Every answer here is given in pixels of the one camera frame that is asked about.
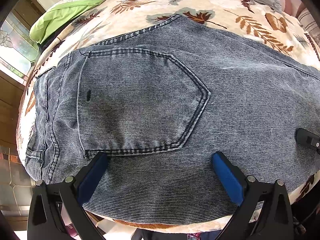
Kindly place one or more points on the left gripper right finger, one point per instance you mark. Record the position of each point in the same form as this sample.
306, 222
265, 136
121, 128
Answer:
264, 210

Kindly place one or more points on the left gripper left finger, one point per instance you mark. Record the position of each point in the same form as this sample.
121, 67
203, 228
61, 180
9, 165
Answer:
45, 222

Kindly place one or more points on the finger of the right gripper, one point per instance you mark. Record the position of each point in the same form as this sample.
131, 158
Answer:
308, 139

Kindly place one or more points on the grey denim jeans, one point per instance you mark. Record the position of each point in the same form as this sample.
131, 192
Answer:
158, 102

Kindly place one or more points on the striped pillow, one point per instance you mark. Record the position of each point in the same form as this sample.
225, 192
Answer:
308, 22

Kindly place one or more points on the leaf-patterned fleece bed blanket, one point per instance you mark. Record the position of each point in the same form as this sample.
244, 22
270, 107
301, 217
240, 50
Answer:
113, 18

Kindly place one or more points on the wooden stained-glass door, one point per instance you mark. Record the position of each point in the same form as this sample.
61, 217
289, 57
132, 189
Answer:
18, 55

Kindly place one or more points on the green patterned folded quilt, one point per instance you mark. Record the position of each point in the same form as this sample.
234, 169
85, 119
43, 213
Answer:
57, 15

